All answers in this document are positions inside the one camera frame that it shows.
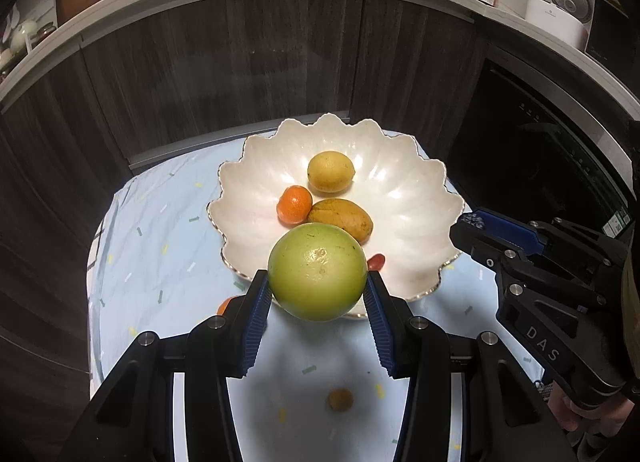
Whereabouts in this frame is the person's right hand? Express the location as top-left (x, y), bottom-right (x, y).
top-left (547, 382), bottom-right (636, 462)

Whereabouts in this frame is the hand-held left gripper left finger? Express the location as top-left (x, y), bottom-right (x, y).
top-left (59, 269), bottom-right (273, 462)

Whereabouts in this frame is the small brown longan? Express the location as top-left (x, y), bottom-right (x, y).
top-left (328, 388), bottom-right (355, 412)

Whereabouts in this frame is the black built-in appliance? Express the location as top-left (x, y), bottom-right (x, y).
top-left (445, 44), bottom-right (640, 263)

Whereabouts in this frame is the orange mandarin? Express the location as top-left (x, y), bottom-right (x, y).
top-left (216, 295), bottom-right (243, 317)
top-left (277, 185), bottom-right (314, 227)

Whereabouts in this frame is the yellow lemon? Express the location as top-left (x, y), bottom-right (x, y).
top-left (307, 151), bottom-right (356, 194)

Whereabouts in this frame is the yellow brown mango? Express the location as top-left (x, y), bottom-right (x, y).
top-left (306, 198), bottom-right (374, 244)

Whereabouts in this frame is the light blue patterned tablecloth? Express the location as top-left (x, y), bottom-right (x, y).
top-left (86, 129), bottom-right (551, 462)

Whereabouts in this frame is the white scalloped plate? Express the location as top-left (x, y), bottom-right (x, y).
top-left (206, 113), bottom-right (466, 322)

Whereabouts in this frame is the white rice cooker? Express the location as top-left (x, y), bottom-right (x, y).
top-left (525, 0), bottom-right (598, 50)

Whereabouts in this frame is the dark wood cabinet door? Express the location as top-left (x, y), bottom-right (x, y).
top-left (352, 0), bottom-right (488, 163)
top-left (82, 0), bottom-right (363, 168)

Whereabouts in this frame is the green round citrus fruit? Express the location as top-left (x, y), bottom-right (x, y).
top-left (267, 222), bottom-right (369, 321)

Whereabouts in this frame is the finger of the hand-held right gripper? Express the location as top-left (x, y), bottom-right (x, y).
top-left (449, 224), bottom-right (606, 303)
top-left (462, 209), bottom-right (628, 293)

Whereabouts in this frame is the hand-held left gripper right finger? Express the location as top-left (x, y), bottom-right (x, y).
top-left (362, 271), bottom-right (571, 462)

